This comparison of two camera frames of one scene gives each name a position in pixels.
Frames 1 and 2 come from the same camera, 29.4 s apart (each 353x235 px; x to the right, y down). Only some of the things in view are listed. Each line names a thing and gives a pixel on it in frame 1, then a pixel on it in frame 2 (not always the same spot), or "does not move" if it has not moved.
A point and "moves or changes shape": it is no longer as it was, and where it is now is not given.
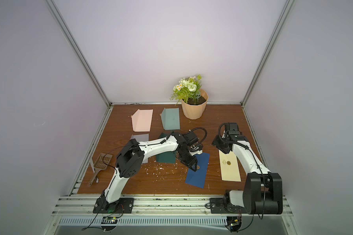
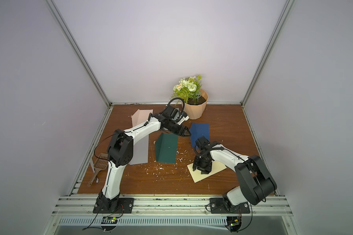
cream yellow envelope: x=229 y=168 moves or changes shape
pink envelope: x=141 y=120 does not move
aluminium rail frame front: x=85 y=204 does not move
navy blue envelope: x=198 y=177 → x=198 y=130
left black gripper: x=191 y=163 → x=184 y=131
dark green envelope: x=167 y=157 does not move
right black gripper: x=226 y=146 → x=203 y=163
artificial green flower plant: x=187 y=90 does not move
